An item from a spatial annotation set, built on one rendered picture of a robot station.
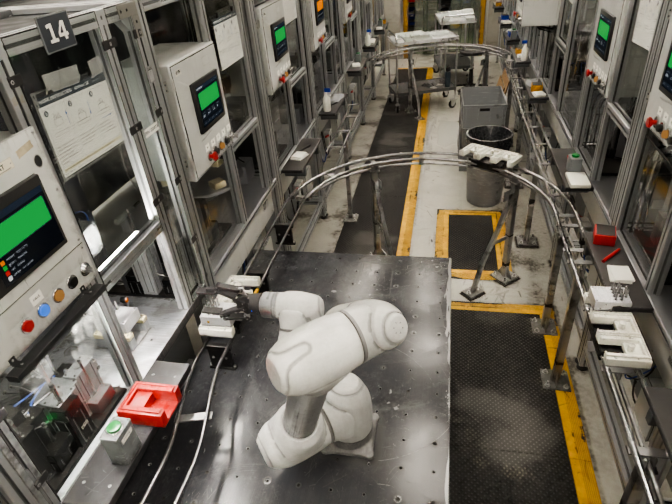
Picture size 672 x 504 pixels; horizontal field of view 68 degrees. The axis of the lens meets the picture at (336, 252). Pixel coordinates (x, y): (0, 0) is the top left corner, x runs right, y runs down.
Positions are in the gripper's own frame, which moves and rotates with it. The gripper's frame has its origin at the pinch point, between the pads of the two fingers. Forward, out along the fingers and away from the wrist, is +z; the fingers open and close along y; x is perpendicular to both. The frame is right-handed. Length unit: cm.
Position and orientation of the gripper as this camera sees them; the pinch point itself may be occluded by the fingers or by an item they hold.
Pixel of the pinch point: (207, 300)
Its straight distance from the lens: 181.4
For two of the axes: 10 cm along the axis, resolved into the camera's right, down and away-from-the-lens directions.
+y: -0.8, -8.3, -5.5
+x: -1.9, 5.5, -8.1
